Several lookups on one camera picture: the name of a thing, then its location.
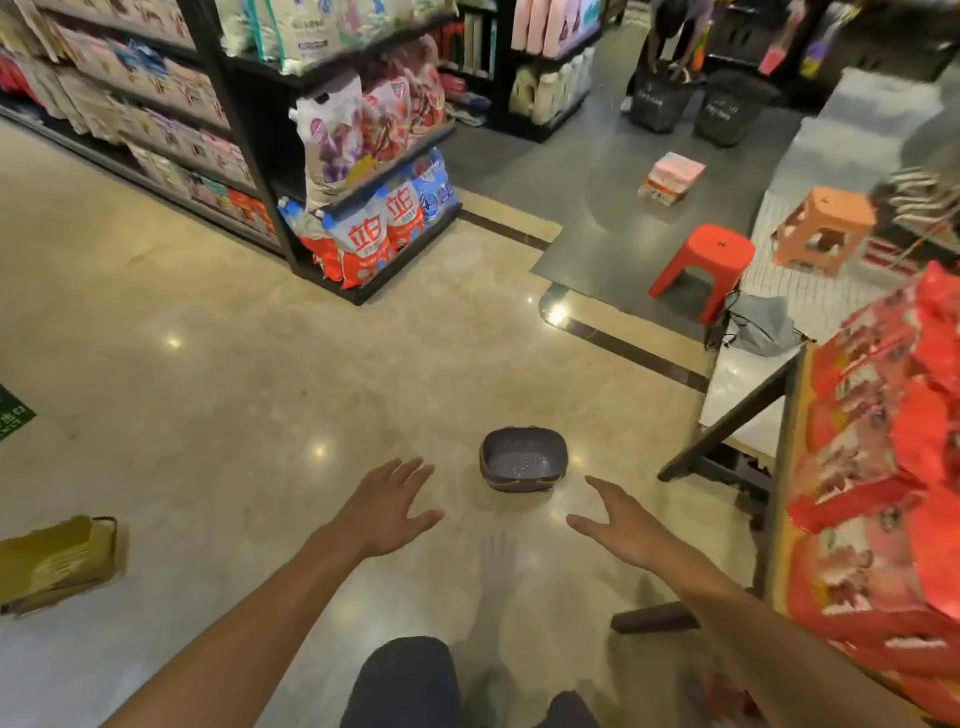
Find dark far goods display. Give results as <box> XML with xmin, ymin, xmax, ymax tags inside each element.
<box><xmin>704</xmin><ymin>0</ymin><xmax>960</xmax><ymax>84</ymax></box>

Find yellow rectangular basket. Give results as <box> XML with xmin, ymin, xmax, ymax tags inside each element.
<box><xmin>0</xmin><ymin>515</ymin><xmax>121</xmax><ymax>618</ymax></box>

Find red snack packets pile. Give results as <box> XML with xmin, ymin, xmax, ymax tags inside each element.
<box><xmin>772</xmin><ymin>260</ymin><xmax>960</xmax><ymax>725</ymax></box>

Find black shopping crate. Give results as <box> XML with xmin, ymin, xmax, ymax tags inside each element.
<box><xmin>628</xmin><ymin>71</ymin><xmax>697</xmax><ymax>136</ymax></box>
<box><xmin>693</xmin><ymin>71</ymin><xmax>781</xmax><ymax>149</ymax></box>

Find person's left hand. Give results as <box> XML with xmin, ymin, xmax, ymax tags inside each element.
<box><xmin>314</xmin><ymin>455</ymin><xmax>447</xmax><ymax>564</ymax></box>

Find red plastic stool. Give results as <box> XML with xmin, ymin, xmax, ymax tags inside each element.
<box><xmin>648</xmin><ymin>223</ymin><xmax>757</xmax><ymax>328</ymax></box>

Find metal rack display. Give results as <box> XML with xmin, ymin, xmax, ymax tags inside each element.
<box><xmin>869</xmin><ymin>146</ymin><xmax>960</xmax><ymax>260</ymax></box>

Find purple oval basket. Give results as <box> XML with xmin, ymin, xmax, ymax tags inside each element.
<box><xmin>479</xmin><ymin>426</ymin><xmax>570</xmax><ymax>494</ymax></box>

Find person's dark shorts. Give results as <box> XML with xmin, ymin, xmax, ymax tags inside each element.
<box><xmin>341</xmin><ymin>635</ymin><xmax>601</xmax><ymax>728</ymax></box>

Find person's left forearm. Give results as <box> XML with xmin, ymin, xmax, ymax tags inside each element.
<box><xmin>101</xmin><ymin>528</ymin><xmax>361</xmax><ymax>728</ymax></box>

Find far stocked shelving unit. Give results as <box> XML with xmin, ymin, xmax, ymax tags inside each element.
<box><xmin>434</xmin><ymin>0</ymin><xmax>631</xmax><ymax>144</ymax></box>

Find row of detergent bags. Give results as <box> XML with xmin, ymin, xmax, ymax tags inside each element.
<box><xmin>277</xmin><ymin>147</ymin><xmax>460</xmax><ymax>292</ymax></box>

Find white low platform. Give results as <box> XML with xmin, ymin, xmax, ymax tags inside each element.
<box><xmin>699</xmin><ymin>67</ymin><xmax>948</xmax><ymax>460</ymax></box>

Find pink white box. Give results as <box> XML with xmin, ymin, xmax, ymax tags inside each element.
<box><xmin>637</xmin><ymin>151</ymin><xmax>708</xmax><ymax>208</ymax></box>

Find green arrow floor sticker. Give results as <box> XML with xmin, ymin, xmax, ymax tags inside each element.
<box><xmin>0</xmin><ymin>383</ymin><xmax>37</xmax><ymax>444</ymax></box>

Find person's right hand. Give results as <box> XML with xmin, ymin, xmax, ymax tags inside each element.
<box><xmin>565</xmin><ymin>474</ymin><xmax>700</xmax><ymax>580</ymax></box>

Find rows of small colourful packets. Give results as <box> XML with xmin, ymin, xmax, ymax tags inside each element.
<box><xmin>0</xmin><ymin>0</ymin><xmax>280</xmax><ymax>241</ymax></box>

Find grey cloth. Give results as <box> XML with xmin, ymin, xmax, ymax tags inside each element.
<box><xmin>721</xmin><ymin>292</ymin><xmax>805</xmax><ymax>359</ymax></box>

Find black goods shelving unit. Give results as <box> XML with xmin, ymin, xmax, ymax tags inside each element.
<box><xmin>0</xmin><ymin>0</ymin><xmax>465</xmax><ymax>307</ymax></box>

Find row of large white bags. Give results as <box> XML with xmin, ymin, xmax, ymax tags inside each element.
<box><xmin>213</xmin><ymin>0</ymin><xmax>459</xmax><ymax>76</ymax></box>

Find black display table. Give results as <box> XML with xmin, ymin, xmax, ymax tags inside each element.
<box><xmin>611</xmin><ymin>344</ymin><xmax>819</xmax><ymax>635</ymax></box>

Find orange plastic stool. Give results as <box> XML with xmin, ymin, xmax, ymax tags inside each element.
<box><xmin>772</xmin><ymin>185</ymin><xmax>879</xmax><ymax>280</ymax></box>

